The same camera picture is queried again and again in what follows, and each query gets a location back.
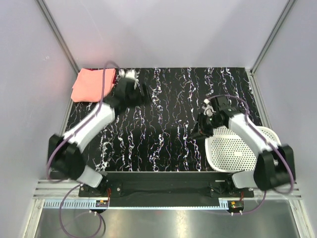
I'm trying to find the left aluminium frame post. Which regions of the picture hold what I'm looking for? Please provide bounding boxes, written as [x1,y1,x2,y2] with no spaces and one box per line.
[35,0,80,74]

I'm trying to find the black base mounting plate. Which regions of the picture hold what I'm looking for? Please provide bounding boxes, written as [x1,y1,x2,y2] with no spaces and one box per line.
[78,172,254,208]

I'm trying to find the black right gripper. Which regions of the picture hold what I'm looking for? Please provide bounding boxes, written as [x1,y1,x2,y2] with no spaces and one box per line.
[188,113,224,140]

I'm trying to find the white perforated plastic basket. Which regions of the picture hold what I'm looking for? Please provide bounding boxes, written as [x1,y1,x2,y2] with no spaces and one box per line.
[205,126,280,173]

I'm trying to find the folded red t shirt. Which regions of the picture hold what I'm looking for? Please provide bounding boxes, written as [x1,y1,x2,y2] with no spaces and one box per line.
[90,68,116,84]

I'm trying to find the salmon pink t shirt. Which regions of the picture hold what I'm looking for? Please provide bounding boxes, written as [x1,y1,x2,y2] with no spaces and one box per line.
[71,68,114,103]

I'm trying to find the white slotted cable duct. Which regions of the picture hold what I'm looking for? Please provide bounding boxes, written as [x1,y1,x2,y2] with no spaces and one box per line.
[44,199,229,210]

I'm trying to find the right aluminium frame post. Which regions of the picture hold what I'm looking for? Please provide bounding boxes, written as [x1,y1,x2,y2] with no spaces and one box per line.
[250,0,298,76]

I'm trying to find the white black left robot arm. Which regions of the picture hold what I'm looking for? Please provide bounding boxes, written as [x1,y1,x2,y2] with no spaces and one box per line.
[48,76,151,196]

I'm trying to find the aluminium frame post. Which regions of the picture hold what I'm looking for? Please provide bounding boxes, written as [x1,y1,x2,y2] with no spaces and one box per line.
[250,0,298,76]
[35,0,80,74]

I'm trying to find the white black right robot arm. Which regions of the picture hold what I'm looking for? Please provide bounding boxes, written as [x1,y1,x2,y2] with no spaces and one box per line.
[189,110,295,197]

